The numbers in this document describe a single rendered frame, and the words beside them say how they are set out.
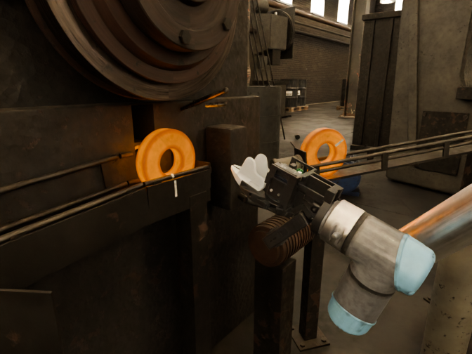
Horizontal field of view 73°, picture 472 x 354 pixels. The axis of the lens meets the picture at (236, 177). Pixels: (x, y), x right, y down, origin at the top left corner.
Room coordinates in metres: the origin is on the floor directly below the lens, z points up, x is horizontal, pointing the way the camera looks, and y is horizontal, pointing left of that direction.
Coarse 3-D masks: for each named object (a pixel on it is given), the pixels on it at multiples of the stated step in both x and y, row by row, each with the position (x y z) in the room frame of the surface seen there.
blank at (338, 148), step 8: (320, 128) 1.00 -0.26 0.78; (328, 128) 1.01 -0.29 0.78; (312, 136) 0.97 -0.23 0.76; (320, 136) 0.97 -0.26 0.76; (328, 136) 0.98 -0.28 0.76; (336, 136) 0.99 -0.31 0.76; (304, 144) 0.97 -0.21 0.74; (312, 144) 0.96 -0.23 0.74; (320, 144) 0.97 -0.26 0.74; (328, 144) 1.01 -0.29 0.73; (336, 144) 0.99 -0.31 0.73; (344, 144) 1.00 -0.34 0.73; (312, 152) 0.97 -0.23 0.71; (336, 152) 0.99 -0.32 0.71; (344, 152) 1.00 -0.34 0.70; (312, 160) 0.97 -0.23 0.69; (328, 160) 1.00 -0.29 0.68; (320, 168) 0.98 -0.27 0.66
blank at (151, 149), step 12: (156, 132) 0.73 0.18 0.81; (168, 132) 0.73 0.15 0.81; (180, 132) 0.76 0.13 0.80; (144, 144) 0.70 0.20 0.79; (156, 144) 0.71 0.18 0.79; (168, 144) 0.73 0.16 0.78; (180, 144) 0.76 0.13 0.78; (144, 156) 0.68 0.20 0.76; (156, 156) 0.70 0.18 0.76; (180, 156) 0.76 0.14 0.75; (192, 156) 0.79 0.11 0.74; (144, 168) 0.68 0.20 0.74; (156, 168) 0.70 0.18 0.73; (180, 168) 0.76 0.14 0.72; (192, 168) 0.79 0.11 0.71; (144, 180) 0.69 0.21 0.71
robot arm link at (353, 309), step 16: (336, 288) 0.46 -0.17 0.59; (352, 288) 0.42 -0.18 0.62; (368, 288) 0.41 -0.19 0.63; (336, 304) 0.44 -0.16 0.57; (352, 304) 0.42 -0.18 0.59; (368, 304) 0.41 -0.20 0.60; (384, 304) 0.41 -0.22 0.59; (336, 320) 0.44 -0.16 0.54; (352, 320) 0.42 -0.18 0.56; (368, 320) 0.42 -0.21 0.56
